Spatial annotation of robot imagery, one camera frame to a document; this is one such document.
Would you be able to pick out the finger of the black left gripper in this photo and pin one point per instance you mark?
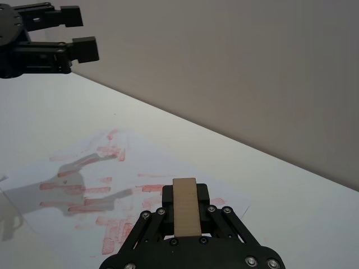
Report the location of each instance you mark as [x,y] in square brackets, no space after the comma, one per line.
[71,16]
[85,50]

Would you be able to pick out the tan wooden block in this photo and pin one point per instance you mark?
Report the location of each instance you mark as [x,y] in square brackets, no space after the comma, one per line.
[185,207]

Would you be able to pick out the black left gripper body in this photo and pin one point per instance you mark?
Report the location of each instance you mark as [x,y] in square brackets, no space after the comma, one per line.
[9,25]

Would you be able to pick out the white paper with red marks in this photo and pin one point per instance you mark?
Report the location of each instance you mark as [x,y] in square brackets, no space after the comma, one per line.
[168,168]

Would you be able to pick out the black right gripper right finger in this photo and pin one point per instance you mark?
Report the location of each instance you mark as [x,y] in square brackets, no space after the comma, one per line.
[204,215]

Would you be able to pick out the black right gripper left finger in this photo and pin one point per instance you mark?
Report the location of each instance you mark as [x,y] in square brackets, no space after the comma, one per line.
[167,213]

